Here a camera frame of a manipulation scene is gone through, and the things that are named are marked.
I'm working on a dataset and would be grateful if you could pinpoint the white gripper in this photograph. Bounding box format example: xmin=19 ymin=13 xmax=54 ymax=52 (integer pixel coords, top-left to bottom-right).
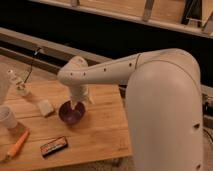
xmin=69 ymin=85 xmax=93 ymax=109

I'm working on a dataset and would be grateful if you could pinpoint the purple ceramic bowl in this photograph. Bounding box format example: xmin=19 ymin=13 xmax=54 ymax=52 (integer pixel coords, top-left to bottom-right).
xmin=59 ymin=101 xmax=86 ymax=125

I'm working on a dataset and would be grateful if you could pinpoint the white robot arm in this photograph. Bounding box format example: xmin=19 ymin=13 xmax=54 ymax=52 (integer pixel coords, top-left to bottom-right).
xmin=57 ymin=48 xmax=204 ymax=171

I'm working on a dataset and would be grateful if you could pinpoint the white sponge block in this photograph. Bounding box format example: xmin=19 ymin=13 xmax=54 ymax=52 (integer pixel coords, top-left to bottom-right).
xmin=37 ymin=100 xmax=54 ymax=117

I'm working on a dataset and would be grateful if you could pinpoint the black candy bar box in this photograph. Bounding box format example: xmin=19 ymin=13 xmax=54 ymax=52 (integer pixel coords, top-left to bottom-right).
xmin=40 ymin=137 xmax=68 ymax=157

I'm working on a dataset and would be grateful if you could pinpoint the clear plastic bottle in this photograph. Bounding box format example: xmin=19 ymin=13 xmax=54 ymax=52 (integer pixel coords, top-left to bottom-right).
xmin=7 ymin=70 xmax=29 ymax=97

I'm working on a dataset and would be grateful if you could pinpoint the white paper cup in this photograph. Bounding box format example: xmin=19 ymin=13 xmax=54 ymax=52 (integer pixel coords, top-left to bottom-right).
xmin=0 ymin=106 xmax=18 ymax=129

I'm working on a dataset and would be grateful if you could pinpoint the orange marker pen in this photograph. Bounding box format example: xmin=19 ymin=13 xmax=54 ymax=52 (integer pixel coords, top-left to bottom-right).
xmin=1 ymin=130 xmax=30 ymax=163

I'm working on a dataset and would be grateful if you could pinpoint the black cable on wall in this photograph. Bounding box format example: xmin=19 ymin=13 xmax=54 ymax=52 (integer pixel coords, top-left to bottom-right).
xmin=23 ymin=47 xmax=44 ymax=84

